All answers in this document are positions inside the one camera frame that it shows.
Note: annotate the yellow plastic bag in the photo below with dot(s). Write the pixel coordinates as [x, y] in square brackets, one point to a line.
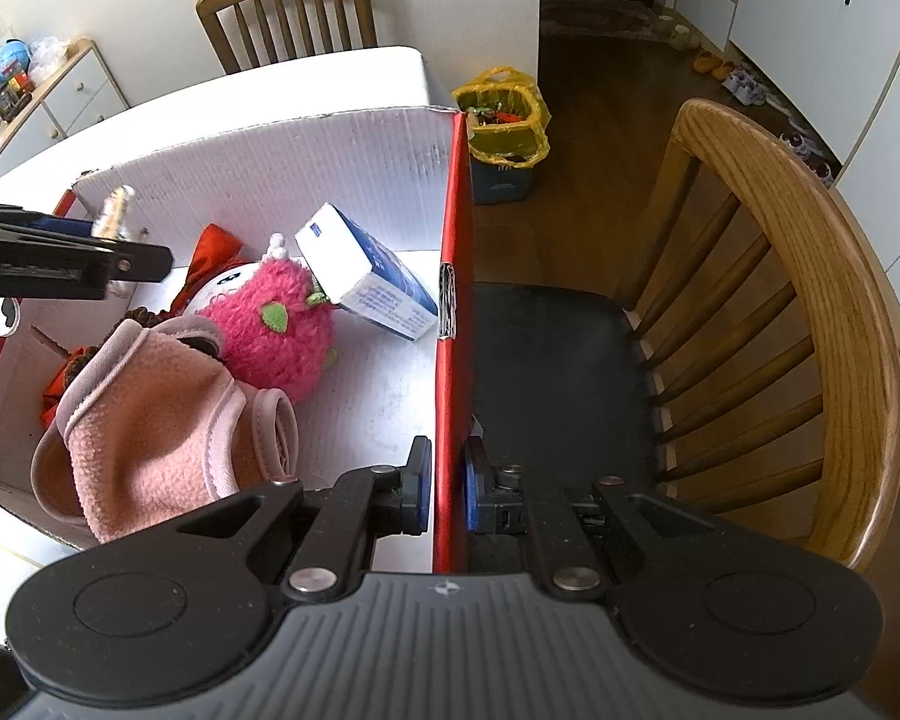
[521, 139]

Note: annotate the pair of white sneakers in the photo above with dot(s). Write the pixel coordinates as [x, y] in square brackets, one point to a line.
[746, 86]

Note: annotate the pink fluffy plush toy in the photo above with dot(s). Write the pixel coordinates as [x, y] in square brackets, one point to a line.
[277, 352]

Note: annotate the black seat cushion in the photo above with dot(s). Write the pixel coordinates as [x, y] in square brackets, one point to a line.
[562, 360]

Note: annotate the blue round toy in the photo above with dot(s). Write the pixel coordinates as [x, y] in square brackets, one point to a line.
[11, 56]

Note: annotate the pile of small toys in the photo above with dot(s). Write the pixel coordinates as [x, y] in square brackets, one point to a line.
[0, 101]

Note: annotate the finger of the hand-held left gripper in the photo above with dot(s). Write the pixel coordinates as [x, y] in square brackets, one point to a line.
[56, 223]
[60, 266]

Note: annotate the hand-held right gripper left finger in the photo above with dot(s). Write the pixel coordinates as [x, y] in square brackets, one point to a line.
[418, 484]

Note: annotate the small clear bottle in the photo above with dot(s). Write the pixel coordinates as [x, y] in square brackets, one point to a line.
[116, 211]

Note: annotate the blue-grey waste bin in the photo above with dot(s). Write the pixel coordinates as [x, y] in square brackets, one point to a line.
[502, 184]

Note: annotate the dark patterned doormat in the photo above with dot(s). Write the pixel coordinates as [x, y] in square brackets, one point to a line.
[600, 15]

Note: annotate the pair of dark-trimmed sneakers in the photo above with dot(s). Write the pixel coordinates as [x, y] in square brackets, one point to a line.
[810, 157]

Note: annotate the red and white plush doll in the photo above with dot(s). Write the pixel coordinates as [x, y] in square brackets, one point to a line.
[214, 247]

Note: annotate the brown yarn hair doll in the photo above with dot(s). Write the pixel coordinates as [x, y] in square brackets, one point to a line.
[136, 313]

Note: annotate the pink fleece garment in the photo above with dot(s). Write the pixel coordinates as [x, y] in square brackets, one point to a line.
[157, 427]

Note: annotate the blue and white carton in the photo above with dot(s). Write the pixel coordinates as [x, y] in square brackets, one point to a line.
[375, 270]

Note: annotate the wooden chair with curved back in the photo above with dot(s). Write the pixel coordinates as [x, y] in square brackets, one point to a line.
[832, 300]

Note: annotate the clear plastic bag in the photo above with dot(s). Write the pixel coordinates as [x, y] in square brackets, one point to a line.
[49, 52]

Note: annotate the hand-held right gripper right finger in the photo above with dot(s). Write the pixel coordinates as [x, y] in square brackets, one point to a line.
[471, 495]

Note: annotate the white and wood sideboard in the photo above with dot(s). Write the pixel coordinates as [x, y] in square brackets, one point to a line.
[75, 90]

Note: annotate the white wall cabinet unit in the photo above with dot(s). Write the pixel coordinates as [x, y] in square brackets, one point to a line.
[817, 15]

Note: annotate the red and white cardboard box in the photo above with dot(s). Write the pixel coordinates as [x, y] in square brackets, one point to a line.
[270, 165]

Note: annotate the yellow slipper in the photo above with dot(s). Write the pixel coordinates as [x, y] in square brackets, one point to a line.
[723, 70]
[705, 61]

